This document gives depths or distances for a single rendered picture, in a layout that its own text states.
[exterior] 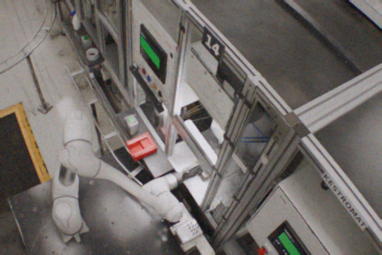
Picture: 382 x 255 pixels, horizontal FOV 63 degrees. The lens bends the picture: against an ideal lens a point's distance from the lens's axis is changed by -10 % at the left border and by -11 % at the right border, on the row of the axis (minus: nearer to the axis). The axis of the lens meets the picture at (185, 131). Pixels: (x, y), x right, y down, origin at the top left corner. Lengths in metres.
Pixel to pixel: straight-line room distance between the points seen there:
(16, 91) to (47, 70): 0.42
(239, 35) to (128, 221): 1.42
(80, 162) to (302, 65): 0.99
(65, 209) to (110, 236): 0.37
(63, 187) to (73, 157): 0.57
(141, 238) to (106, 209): 0.30
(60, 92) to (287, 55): 2.86
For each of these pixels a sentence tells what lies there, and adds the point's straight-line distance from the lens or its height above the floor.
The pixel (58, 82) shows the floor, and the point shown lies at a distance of 3.85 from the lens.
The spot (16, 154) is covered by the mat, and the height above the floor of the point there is 0.01.
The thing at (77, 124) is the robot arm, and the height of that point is 1.49.
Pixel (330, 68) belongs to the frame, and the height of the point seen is 2.01.
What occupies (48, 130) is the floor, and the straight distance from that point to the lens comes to 3.49.
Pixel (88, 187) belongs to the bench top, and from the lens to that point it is 2.35.
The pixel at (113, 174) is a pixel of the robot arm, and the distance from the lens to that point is 1.68.
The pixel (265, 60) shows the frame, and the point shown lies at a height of 2.01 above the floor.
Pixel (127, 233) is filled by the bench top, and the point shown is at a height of 0.68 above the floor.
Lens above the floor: 2.80
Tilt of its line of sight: 56 degrees down
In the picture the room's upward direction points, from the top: 10 degrees clockwise
